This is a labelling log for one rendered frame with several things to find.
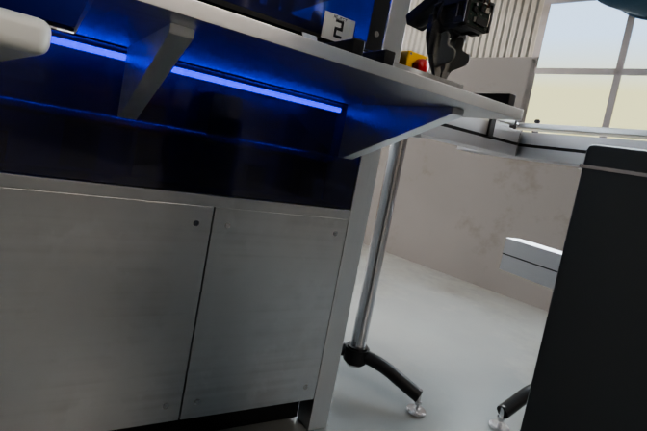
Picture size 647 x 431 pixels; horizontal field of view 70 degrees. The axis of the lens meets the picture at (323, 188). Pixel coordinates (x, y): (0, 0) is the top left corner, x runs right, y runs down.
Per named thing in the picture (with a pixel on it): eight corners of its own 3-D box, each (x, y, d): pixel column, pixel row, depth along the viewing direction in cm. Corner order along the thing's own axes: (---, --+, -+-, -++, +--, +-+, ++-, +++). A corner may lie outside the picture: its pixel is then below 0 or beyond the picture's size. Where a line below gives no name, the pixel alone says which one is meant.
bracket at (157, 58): (116, 116, 86) (127, 46, 85) (134, 119, 88) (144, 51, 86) (154, 127, 57) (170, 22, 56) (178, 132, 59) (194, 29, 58)
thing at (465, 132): (366, 119, 126) (376, 62, 125) (335, 117, 139) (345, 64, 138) (519, 157, 163) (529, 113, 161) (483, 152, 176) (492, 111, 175)
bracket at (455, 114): (337, 157, 113) (348, 104, 111) (348, 158, 114) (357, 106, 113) (438, 177, 84) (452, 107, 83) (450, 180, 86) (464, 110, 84)
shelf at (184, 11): (72, 38, 87) (74, 27, 87) (366, 112, 124) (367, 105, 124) (99, -12, 47) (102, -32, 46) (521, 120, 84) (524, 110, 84)
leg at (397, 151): (335, 359, 151) (380, 127, 145) (356, 356, 156) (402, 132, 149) (350, 372, 144) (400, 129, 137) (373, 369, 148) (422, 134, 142)
